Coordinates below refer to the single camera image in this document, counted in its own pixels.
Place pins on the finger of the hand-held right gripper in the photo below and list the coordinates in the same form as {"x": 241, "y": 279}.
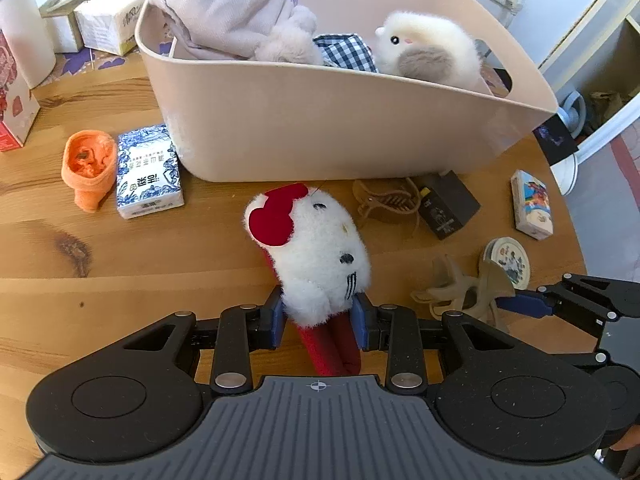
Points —
{"x": 580, "y": 325}
{"x": 520, "y": 305}

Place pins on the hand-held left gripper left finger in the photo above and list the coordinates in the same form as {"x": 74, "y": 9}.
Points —
{"x": 277, "y": 320}

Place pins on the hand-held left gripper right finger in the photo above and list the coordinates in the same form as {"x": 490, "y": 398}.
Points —
{"x": 359, "y": 322}

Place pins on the round printed tin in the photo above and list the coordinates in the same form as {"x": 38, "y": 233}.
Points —
{"x": 507, "y": 262}

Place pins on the beige hair claw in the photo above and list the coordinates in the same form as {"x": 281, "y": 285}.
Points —
{"x": 475, "y": 285}

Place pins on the white plush toy red bow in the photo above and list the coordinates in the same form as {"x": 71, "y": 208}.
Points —
{"x": 315, "y": 260}

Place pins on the colourful card box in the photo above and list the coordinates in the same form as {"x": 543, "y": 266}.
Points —
{"x": 532, "y": 205}

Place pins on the brown hair claw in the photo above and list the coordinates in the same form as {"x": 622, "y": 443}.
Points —
{"x": 380, "y": 205}

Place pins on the black charger block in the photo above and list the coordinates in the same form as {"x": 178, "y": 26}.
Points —
{"x": 447, "y": 207}

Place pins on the blue and white tissue pack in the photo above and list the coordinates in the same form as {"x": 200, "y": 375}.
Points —
{"x": 147, "y": 175}

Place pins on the beige plastic basket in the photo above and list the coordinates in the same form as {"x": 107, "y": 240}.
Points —
{"x": 325, "y": 125}

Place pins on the orange sock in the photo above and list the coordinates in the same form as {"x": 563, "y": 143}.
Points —
{"x": 87, "y": 160}

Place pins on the blue floral cloth plaid lining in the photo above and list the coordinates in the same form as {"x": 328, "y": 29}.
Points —
{"x": 347, "y": 52}

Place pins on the white hamster plush toy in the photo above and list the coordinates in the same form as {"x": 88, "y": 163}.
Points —
{"x": 430, "y": 45}

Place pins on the beige plush garment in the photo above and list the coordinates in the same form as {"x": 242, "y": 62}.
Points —
{"x": 225, "y": 5}

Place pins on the wooden desktop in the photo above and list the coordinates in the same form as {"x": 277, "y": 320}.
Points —
{"x": 100, "y": 285}

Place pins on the white round stand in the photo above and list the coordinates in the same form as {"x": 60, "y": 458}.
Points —
{"x": 567, "y": 175}

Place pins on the light blue plastic device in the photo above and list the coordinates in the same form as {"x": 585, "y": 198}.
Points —
{"x": 572, "y": 112}

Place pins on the white cabinet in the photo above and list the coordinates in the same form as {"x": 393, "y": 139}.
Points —
{"x": 600, "y": 35}

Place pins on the white soft tissue pack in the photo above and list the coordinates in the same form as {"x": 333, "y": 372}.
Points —
{"x": 110, "y": 25}

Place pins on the red and white carton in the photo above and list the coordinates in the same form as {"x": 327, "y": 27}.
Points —
{"x": 12, "y": 100}

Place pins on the white and gold box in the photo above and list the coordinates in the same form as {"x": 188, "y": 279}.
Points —
{"x": 62, "y": 20}

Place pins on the white thermos bottle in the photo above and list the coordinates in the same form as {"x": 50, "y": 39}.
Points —
{"x": 27, "y": 35}

